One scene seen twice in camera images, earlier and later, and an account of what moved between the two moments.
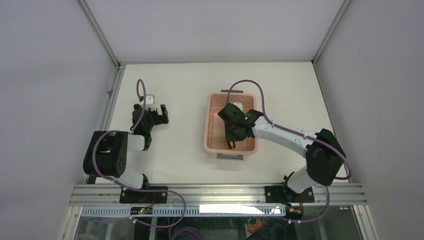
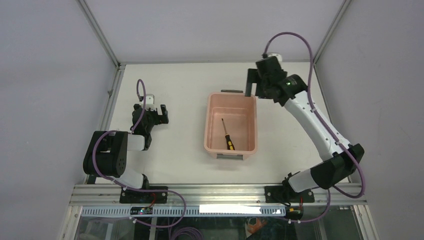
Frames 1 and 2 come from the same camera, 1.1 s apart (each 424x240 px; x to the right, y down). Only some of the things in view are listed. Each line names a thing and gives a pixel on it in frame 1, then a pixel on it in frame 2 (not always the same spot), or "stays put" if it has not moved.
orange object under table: (254, 225) stays put
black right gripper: (229, 137) to (253, 77)
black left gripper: (159, 119) stays put
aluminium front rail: (325, 194) stays put
